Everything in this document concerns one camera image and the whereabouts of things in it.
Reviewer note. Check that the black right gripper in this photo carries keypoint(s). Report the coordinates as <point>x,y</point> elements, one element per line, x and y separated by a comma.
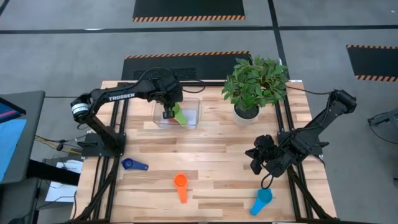
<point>276,161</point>

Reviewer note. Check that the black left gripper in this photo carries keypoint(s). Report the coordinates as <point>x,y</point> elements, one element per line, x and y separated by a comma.
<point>168,104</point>

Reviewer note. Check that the green measuring cup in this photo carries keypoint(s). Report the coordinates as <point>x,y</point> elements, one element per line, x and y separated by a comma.
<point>180,116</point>

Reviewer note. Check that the light blue measuring cup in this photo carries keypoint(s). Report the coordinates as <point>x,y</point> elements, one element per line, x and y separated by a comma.
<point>263,197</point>

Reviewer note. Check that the orange measuring cup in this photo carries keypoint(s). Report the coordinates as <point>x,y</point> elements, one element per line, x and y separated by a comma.
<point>181,186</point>

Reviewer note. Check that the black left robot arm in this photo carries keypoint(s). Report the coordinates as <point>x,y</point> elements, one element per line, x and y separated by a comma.
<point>121,96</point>

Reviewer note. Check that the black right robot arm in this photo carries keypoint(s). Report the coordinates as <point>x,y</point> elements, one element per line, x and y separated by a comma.
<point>320,119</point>

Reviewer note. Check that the clear plastic basket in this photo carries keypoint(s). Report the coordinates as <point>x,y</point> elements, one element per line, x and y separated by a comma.
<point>192,109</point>

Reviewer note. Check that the dark blue measuring cup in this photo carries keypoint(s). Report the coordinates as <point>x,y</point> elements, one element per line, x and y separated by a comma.
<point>130,164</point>

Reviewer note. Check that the white plant pot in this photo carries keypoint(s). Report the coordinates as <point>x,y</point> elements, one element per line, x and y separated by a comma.
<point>245,118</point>

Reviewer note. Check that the black hazard striped floor mat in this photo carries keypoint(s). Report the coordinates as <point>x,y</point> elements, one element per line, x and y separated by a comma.
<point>373,62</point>
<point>183,67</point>
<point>186,7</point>

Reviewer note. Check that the green leafy plant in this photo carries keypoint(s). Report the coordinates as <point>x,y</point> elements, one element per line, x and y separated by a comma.
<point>255,84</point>

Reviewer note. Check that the white paper sheets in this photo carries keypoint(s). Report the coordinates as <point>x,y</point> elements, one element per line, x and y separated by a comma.
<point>62,186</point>

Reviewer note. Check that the grey monitor with blue screen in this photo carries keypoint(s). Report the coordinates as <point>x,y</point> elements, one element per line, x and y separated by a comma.
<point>18,133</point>

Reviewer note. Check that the black desk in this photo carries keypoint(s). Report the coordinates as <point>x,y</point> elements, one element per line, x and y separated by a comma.
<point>18,202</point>

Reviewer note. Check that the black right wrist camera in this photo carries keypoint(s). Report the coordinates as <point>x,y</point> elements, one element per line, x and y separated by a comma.
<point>265,143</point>

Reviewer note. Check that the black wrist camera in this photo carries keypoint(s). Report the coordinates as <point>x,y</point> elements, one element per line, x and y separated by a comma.
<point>265,143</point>
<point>166,85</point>

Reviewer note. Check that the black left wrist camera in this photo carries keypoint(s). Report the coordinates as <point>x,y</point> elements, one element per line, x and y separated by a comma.
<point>166,85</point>

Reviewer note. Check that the black aluminium table frame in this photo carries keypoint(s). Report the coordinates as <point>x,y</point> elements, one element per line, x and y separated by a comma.
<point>125,115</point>

